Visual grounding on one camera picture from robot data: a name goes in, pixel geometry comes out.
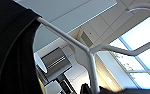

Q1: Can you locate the stainless steel refrigerator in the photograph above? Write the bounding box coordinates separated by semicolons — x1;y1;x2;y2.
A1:
40;46;74;81

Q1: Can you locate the dark square ceiling vent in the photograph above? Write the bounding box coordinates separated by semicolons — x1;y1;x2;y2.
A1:
80;30;95;47

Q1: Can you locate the large bright window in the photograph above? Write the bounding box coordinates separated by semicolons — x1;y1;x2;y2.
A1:
109;12;150;94

